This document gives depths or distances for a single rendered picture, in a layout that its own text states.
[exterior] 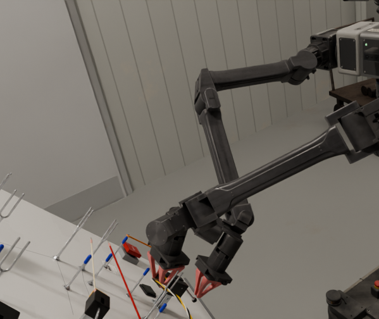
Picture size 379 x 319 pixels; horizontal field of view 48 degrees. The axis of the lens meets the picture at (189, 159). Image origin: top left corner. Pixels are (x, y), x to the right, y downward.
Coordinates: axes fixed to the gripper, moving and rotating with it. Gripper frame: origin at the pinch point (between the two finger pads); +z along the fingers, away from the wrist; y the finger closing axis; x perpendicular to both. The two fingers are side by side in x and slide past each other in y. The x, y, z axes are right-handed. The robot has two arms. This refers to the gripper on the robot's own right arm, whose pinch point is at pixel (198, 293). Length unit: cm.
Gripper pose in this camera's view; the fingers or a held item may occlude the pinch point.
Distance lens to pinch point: 125.8
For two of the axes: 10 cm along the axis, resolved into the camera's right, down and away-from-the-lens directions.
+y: 5.3, 4.3, -7.3
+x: 6.9, 2.9, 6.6
